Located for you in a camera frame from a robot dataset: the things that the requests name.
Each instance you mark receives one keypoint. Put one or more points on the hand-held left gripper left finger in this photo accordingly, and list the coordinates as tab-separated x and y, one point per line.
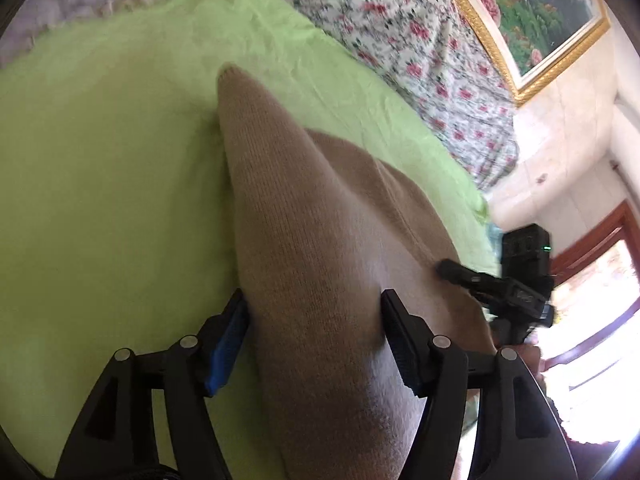
225	355

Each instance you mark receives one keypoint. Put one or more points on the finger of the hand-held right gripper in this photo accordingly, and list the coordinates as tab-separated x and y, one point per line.
465	277

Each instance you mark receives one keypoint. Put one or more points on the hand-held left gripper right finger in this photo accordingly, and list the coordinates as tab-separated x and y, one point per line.
402	345

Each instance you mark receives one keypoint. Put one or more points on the beige knitted sweater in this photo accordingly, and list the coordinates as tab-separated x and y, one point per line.
325	260

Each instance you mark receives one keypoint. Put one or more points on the person's right hand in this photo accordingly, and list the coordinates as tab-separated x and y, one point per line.
531	357

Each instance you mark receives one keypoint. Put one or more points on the light blue cloth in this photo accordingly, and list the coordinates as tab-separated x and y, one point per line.
494	234

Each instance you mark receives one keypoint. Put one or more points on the light green bed sheet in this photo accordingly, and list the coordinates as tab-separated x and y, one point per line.
110	185

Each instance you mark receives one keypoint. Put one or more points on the rose print white quilt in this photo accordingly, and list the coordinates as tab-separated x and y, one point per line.
400	35

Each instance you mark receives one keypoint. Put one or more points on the gold framed painting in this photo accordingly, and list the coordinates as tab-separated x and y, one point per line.
540	5

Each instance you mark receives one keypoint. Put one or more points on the pastel floral blanket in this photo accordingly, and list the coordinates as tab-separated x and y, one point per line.
75	5

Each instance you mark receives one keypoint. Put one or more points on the wooden door frame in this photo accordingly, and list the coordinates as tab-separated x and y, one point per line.
595	240

